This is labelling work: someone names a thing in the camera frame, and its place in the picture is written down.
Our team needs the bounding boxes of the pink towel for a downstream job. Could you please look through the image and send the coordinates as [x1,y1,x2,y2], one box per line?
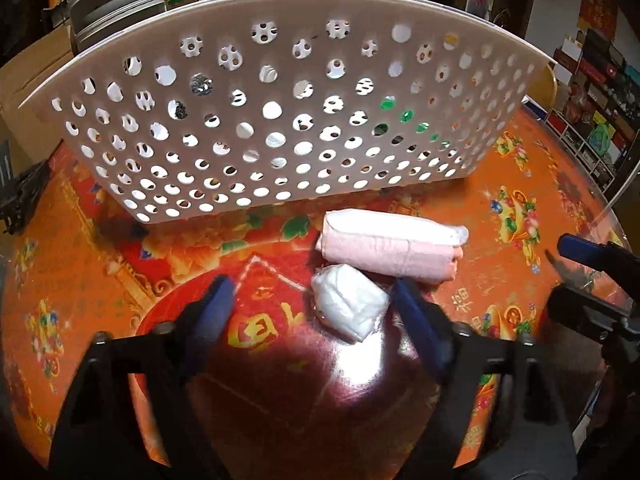
[315,208,470,286]

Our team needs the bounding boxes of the red floral tablecloth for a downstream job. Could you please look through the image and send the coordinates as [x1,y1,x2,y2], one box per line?
[0,105,631,471]

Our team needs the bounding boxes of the open brown cardboard box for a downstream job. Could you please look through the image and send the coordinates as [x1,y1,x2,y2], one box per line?
[0,25,76,176]

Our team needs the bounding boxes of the green foil packet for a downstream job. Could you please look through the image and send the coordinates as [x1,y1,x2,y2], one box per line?
[372,97,441,143]

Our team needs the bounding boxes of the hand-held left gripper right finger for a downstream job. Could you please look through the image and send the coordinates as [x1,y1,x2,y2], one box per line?
[392,276,577,480]

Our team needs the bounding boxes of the white perforated plastic basket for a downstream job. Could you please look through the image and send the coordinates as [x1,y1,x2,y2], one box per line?
[17,0,558,225]

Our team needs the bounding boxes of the red wall decoration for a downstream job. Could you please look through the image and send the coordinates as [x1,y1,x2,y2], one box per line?
[577,0,621,41]

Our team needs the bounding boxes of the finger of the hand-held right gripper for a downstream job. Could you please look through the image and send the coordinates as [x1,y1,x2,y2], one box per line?
[556,233,637,281]
[545,285,632,343]

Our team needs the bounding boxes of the white cloth bundle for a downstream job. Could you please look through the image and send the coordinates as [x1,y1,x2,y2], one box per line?
[311,263,390,343]

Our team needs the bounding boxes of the wooden chair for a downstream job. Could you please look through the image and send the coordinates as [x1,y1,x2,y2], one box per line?
[522,62,558,108]

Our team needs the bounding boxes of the shelf with colourful boxes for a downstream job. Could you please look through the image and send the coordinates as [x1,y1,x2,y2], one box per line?
[545,27,640,196]

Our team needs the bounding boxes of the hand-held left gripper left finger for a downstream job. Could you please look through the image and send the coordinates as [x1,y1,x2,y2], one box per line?
[50,274,237,480]

